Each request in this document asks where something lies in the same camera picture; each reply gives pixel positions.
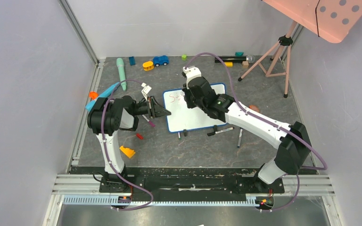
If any yellow toy block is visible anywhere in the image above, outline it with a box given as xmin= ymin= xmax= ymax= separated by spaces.
xmin=119 ymin=146 xmax=136 ymax=159

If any blue cap marker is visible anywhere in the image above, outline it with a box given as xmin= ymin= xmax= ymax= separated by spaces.
xmin=237 ymin=128 xmax=243 ymax=148

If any orange window toy block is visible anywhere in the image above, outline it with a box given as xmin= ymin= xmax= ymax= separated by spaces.
xmin=249 ymin=105 xmax=260 ymax=113

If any clear ball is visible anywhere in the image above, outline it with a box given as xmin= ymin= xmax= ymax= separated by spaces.
xmin=246 ymin=55 xmax=255 ymax=64

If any yellow oval toy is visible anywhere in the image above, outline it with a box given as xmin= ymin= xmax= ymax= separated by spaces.
xmin=142 ymin=61 xmax=155 ymax=71

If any purple cap marker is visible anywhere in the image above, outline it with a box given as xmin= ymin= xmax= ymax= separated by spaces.
xmin=142 ymin=115 xmax=155 ymax=127

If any green cube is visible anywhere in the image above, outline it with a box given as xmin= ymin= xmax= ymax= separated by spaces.
xmin=181 ymin=54 xmax=187 ymax=61

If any wooden cube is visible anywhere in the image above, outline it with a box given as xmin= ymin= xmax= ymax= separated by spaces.
xmin=242 ymin=61 xmax=249 ymax=68

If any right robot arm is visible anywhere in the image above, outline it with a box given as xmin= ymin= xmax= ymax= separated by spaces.
xmin=182 ymin=76 xmax=310 ymax=192

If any aluminium rail frame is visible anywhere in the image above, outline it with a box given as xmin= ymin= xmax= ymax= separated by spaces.
xmin=42 ymin=0 xmax=344 ymax=226

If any yellow small block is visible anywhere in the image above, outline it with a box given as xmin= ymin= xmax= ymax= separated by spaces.
xmin=224 ymin=62 xmax=233 ymax=67

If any blue toy car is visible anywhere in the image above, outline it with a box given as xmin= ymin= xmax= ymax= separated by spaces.
xmin=153 ymin=55 xmax=169 ymax=67

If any black cap marker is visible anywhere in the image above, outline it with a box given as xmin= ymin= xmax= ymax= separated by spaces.
xmin=207 ymin=127 xmax=234 ymax=137

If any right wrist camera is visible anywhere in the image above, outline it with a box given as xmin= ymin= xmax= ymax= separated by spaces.
xmin=182 ymin=66 xmax=202 ymax=87

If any large blue toy marker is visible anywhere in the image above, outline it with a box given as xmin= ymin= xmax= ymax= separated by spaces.
xmin=85 ymin=82 xmax=120 ymax=112

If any teal block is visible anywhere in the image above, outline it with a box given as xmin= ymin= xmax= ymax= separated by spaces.
xmin=235 ymin=52 xmax=244 ymax=57

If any dark blue block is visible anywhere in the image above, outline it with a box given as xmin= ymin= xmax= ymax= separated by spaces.
xmin=129 ymin=56 xmax=136 ymax=66

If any large mint toy marker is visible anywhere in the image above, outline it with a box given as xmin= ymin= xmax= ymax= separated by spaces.
xmin=116 ymin=57 xmax=127 ymax=91

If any red marker cap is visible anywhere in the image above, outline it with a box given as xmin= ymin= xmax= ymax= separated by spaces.
xmin=136 ymin=133 xmax=144 ymax=140

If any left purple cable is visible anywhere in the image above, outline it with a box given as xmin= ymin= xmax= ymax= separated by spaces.
xmin=100 ymin=79 xmax=155 ymax=212

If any pink perforated panel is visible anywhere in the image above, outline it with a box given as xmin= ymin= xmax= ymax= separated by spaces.
xmin=264 ymin=0 xmax=362 ymax=43

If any orange toy piece left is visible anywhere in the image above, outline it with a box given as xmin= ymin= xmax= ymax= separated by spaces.
xmin=89 ymin=91 xmax=99 ymax=100

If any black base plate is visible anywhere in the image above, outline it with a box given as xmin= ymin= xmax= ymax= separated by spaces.
xmin=69 ymin=167 xmax=285 ymax=202

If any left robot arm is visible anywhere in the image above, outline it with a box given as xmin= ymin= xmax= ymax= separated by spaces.
xmin=87 ymin=96 xmax=172 ymax=193

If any black tube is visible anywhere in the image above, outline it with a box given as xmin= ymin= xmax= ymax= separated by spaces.
xmin=214 ymin=56 xmax=248 ymax=63

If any pink tripod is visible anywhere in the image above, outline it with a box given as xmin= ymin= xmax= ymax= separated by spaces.
xmin=238 ymin=21 xmax=297 ymax=98

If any blue framed whiteboard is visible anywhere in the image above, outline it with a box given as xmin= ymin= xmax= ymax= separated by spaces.
xmin=163 ymin=89 xmax=226 ymax=133

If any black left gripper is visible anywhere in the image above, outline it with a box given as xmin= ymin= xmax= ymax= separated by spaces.
xmin=132 ymin=96 xmax=171 ymax=119

